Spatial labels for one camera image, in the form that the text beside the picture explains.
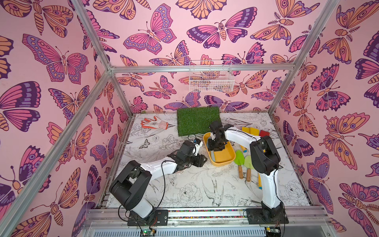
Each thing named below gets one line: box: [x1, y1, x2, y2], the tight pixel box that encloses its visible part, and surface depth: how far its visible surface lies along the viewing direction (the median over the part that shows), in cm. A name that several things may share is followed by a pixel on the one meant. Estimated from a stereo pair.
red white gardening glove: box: [140, 115, 176, 130], surface depth 115 cm
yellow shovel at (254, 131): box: [249, 127, 261, 136], surface depth 110 cm
